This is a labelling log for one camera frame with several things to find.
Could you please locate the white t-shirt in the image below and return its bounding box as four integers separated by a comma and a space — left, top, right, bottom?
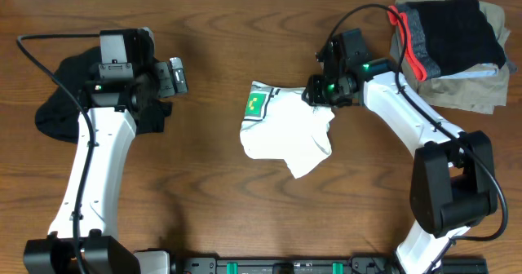
240, 81, 334, 179

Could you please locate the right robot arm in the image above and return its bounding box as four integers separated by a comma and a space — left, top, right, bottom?
302, 29, 498, 273

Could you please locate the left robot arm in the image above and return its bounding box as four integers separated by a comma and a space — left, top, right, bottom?
23, 27, 187, 273

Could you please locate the black t-shirt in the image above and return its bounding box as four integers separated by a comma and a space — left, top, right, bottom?
35, 46, 172, 144

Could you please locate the khaki folded garment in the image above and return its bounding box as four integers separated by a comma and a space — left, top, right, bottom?
390, 1, 517, 114

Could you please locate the light blue folded garment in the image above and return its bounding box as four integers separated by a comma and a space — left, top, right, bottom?
440, 64, 499, 79

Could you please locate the black mounting rail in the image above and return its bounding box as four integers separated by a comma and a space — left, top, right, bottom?
175, 256, 489, 274

